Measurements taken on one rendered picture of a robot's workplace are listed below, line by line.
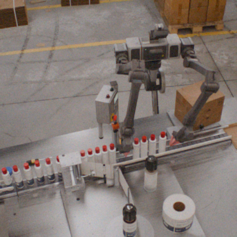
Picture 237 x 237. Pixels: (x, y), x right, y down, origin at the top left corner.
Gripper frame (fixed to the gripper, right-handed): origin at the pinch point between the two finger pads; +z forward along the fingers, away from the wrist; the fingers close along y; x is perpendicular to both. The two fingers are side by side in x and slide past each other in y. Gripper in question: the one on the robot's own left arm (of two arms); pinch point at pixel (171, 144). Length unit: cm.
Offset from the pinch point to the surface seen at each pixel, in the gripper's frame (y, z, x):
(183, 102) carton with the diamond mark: -28.2, -22.8, 7.8
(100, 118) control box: -2, 4, -64
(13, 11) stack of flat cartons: -391, 109, -29
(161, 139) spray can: 2.2, -2.1, -12.8
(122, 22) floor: -347, 27, 108
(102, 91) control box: -10, -11, -70
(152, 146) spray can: 2.7, 5.9, -15.8
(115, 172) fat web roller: 21, 25, -42
